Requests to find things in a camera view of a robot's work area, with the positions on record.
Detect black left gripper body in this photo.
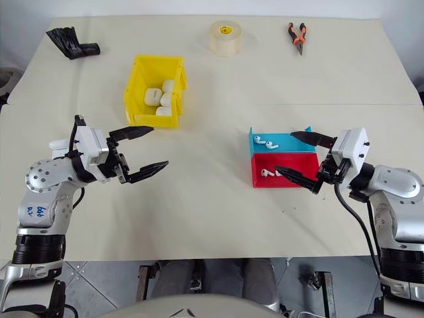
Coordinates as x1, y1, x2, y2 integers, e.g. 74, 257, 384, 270
97, 137, 131, 185

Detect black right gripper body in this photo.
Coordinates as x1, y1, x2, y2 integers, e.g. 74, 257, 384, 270
316, 145, 351, 184

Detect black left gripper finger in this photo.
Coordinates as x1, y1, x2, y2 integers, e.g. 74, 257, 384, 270
108, 125, 155, 147
124, 160, 170, 185

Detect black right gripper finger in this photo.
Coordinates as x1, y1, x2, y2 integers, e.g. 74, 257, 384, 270
290, 130, 336, 149
274, 166, 324, 195

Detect yellow plastic bin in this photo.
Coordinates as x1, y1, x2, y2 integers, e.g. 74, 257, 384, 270
123, 54, 186, 129

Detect red plastic tray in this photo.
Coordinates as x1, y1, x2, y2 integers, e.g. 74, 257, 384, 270
249, 151, 321, 189

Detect blue plastic tray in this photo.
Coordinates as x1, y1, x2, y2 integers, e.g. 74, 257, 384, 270
248, 125, 319, 155

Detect cream table cover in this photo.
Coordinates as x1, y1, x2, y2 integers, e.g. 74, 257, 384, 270
0, 16, 424, 266

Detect orange black pliers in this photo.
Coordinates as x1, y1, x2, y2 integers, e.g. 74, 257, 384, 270
286, 22, 307, 57

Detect grey rounded leg shape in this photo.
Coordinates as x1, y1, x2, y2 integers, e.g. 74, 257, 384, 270
242, 258, 280, 301
154, 259, 207, 301

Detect black crumpled bag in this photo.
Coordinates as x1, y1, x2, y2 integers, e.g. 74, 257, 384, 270
46, 27, 101, 62

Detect rusty metal table leg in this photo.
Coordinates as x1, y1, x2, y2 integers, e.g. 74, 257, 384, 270
138, 264, 151, 302
313, 271, 337, 318

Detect clear tape roll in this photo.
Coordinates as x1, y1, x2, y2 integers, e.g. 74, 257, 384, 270
208, 19, 244, 58

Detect grey round background object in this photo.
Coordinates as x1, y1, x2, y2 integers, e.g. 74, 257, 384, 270
0, 67, 18, 105

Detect pale robot torso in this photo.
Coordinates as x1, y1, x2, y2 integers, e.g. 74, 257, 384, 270
108, 292, 283, 318

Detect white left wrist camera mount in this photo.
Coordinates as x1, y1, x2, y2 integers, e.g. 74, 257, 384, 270
74, 127, 111, 167

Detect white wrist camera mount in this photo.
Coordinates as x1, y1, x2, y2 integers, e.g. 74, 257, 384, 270
331, 127, 370, 174
74, 127, 111, 167

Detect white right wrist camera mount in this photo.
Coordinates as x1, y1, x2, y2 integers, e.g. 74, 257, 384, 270
331, 127, 370, 174

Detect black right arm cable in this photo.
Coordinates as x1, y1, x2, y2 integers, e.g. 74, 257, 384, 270
333, 182, 382, 278

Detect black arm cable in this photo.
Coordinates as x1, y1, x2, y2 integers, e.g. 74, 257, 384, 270
333, 182, 382, 278
68, 114, 87, 213

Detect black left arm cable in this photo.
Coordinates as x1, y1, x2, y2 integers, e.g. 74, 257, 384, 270
68, 114, 87, 213

